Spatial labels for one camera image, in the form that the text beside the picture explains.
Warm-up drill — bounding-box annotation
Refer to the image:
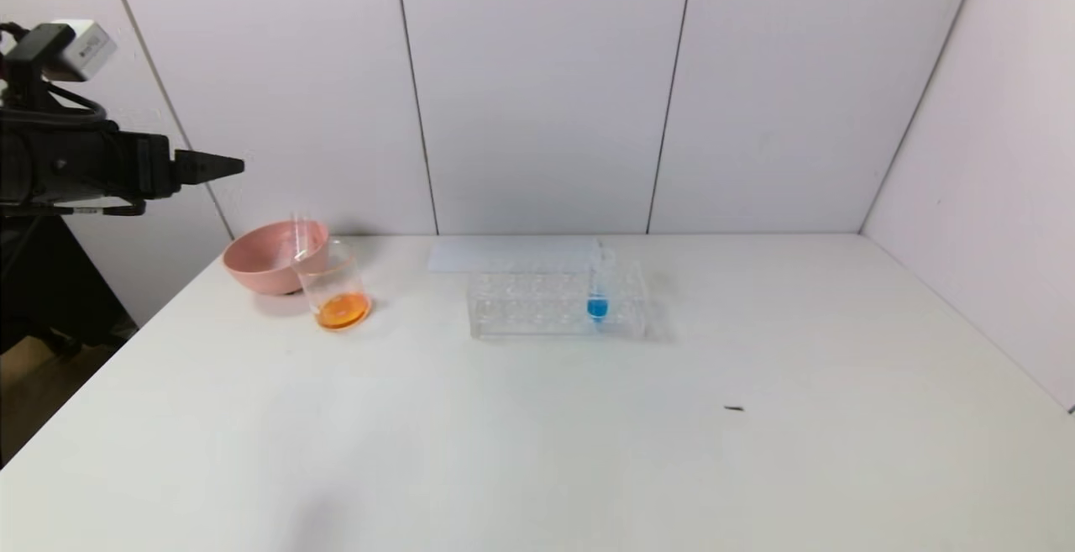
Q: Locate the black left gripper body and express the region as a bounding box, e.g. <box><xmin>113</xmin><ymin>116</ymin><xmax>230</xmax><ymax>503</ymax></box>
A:
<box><xmin>30</xmin><ymin>129</ymin><xmax>181</xmax><ymax>202</ymax></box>

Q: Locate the clear glass beaker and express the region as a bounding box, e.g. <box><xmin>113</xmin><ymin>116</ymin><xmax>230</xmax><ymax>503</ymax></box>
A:
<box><xmin>292</xmin><ymin>238</ymin><xmax>372</xmax><ymax>332</ymax></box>

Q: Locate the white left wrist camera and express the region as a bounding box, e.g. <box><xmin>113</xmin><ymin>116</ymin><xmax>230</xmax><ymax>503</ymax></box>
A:
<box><xmin>7</xmin><ymin>19</ymin><xmax>119</xmax><ymax>84</ymax></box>

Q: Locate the white paper sheet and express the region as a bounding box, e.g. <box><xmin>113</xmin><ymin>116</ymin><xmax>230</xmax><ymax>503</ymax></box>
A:
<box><xmin>427</xmin><ymin>238</ymin><xmax>604</xmax><ymax>274</ymax></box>

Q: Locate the test tube with yellow pigment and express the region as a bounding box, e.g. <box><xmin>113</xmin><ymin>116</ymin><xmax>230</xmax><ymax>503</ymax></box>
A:
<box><xmin>290</xmin><ymin>211</ymin><xmax>313</xmax><ymax>264</ymax></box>

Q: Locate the clear plastic test tube rack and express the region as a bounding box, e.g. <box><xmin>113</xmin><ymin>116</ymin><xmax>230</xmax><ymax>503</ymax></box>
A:
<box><xmin>469</xmin><ymin>255</ymin><xmax>650</xmax><ymax>341</ymax></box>

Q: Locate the test tube with blue pigment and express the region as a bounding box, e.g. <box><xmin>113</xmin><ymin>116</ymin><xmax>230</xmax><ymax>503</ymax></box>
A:
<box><xmin>586</xmin><ymin>241</ymin><xmax>611</xmax><ymax>324</ymax></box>

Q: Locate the pink bowl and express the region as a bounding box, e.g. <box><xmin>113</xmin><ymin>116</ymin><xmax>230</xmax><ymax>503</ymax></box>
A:
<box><xmin>222</xmin><ymin>219</ymin><xmax>330</xmax><ymax>296</ymax></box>

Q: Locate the black furniture beside table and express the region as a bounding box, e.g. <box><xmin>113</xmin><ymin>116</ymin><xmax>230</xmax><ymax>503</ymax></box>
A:
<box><xmin>0</xmin><ymin>214</ymin><xmax>140</xmax><ymax>355</ymax></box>

